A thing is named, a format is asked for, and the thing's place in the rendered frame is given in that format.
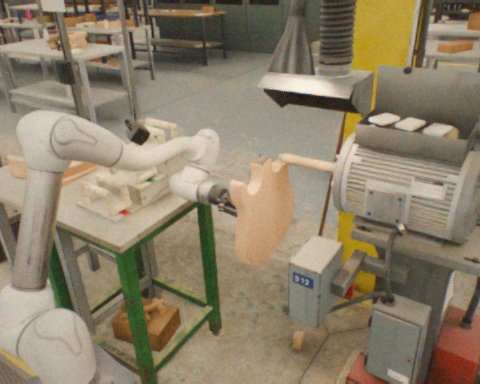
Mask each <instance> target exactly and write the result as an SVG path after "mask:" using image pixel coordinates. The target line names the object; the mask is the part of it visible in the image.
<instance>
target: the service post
mask: <svg viewBox="0 0 480 384"><path fill-rule="evenodd" d="M40 2H41V5H42V9H43V11H53V15H54V19H55V22H56V26H57V30H58V36H59V41H60V45H61V48H62V52H63V56H64V60H65V61H62V60H61V61H55V65H56V69H57V72H58V76H59V80H60V83H61V84H64V85H70V86H71V93H72V96H73V101H74V104H75V108H76V111H77V117H80V118H82V119H84V120H87V117H86V114H85V110H84V106H83V102H82V94H81V91H80V86H79V82H78V79H77V75H76V67H75V63H74V59H73V56H72V52H71V47H70V44H69V37H68V32H67V28H66V25H65V21H64V16H63V13H62V12H66V11H65V7H64V3H63V0H40Z"/></svg>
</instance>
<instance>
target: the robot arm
mask: <svg viewBox="0 0 480 384"><path fill-rule="evenodd" d="M16 135H17V138H18V141H19V143H20V144H21V149H22V153H23V157H24V162H25V164H26V167H28V172H27V177H26V189H25V195H24V201H23V207H22V213H21V219H20V230H19V236H18V242H17V248H16V254H15V260H14V266H13V272H12V282H11V283H9V284H8V285H6V287H4V288H3V289H2V290H1V291H0V349H3V350H4V351H6V353H9V354H11V355H12V356H13V357H15V358H18V359H21V360H22V361H23V362H24V363H26V364H27V366H28V367H29V368H31V369H32V371H33V373H35V374H36V375H37V377H40V379H41V380H42V381H41V382H38V383H37V384H114V382H115V381H114V377H112V376H111V375H109V374H107V373H106V372H104V371H103V370H102V369H101V367H99V366H98V365H97V364H96V357H95V351H94V348H93V345H92V342H93V341H92V339H91V336H90V334H89V332H88V328H87V326H86V325H85V323H84V321H83V320H82V319H81V318H80V317H79V316H78V315H77V314H76V313H74V312H72V311H70V310H68V309H64V308H55V305H54V292H53V290H52V289H51V288H50V287H49V285H48V284H47V278H48V273H49V268H50V262H51V251H52V245H53V239H54V234H55V229H56V223H57V212H58V206H59V200H60V195H61V190H62V184H63V172H66V171H67V170H68V168H69V167H70V164H71V163H72V162H73V161H78V162H90V163H92V164H94V165H99V166H102V167H110V168H117V169H122V170H126V171H132V172H139V171H144V170H147V169H150V168H151V167H155V166H156V165H158V164H159V163H163V162H164V161H165V160H167V159H169V158H172V157H173V156H174V155H176V154H178V153H181V152H183V153H184V156H185V157H186V159H187V164H186V167H185V168H184V169H183V172H178V173H176V174H174V175H173V176H172V177H171V178H170V181H169V188H170V190H171V191H172V192H173V194H175V195H178V196H179V197H181V198H182V199H187V200H189V201H192V202H200V203H202V204H208V205H216V206H218V210H219V212H224V213H228V214H229V215H232V216H233V217H235V218H237V214H236V213H237V209H236V207H235V205H234V204H233V201H232V199H231V197H230V192H229V191H228V190H227V189H226V188H224V187H222V186H219V185H218V184H217V183H214V182H211V181H209V176H210V172H211V169H212V168H213V167H214V164H215V160H216V158H217V155H218V152H219V136H218V134H217V133H216V132H215V131H212V130H210V129H203V130H200V131H199V132H198V133H197V134H196V135H195V136H192V137H178V138H176V139H173V140H170V141H168V142H166V143H164V144H160V145H158V146H156V147H155V148H152V149H149V150H146V151H144V152H136V151H135V150H133V149H131V148H130V147H129V146H128V145H127V144H125V143H124V142H123V141H122V140H121V139H119V138H118V137H117V136H116V135H114V134H112V133H111V132H110V131H108V130H106V129H104V128H102V127H101V126H99V125H95V124H93V123H92V122H89V121H87V120H84V119H82V118H80V117H77V116H74V115H70V114H67V113H63V112H59V111H53V110H39V111H35V112H32V113H30V114H26V115H25V116H24V117H23V118H21V119H20V122H19V123H18V125H17V128H16Z"/></svg>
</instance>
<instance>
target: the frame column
mask: <svg viewBox="0 0 480 384"><path fill-rule="evenodd" d="M373 246H374V245H373ZM374 248H375V250H376V252H377V254H378V259H381V260H384V261H385V255H386V254H385V253H386V249H385V248H383V247H377V246H374ZM391 258H392V259H391V262H392V263H394V264H398V265H400V266H403V267H408V268H410V272H409V280H408V282H407V283H406V285H403V284H400V283H398V282H395V281H390V287H391V292H392V293H394V294H396V295H399V296H404V297H405V298H408V299H410V300H413V301H415V302H420V303H423V304H425V305H427V306H430V307H431V314H430V318H429V323H428V327H427V335H426V338H425V343H424V347H423V355H422V359H421V364H420V370H419V373H418V375H417V377H416V380H417V381H421V382H423V383H425V384H427V379H428V376H429V371H430V364H431V360H432V356H433V352H434V345H435V343H436V340H437V339H438V334H439V331H440V329H441V327H442V324H443V320H444V318H445V315H446V314H447V309H448V304H449V301H450V299H451V298H452V295H453V283H454V279H455V275H456V270H455V269H450V268H447V267H444V266H441V265H439V264H435V263H430V262H427V261H424V260H422V259H418V258H413V257H410V256H408V255H404V254H402V253H399V252H393V251H392V257H391ZM376 291H380V292H383V291H385V288H384V278H383V277H380V276H375V280H374V292H376Z"/></svg>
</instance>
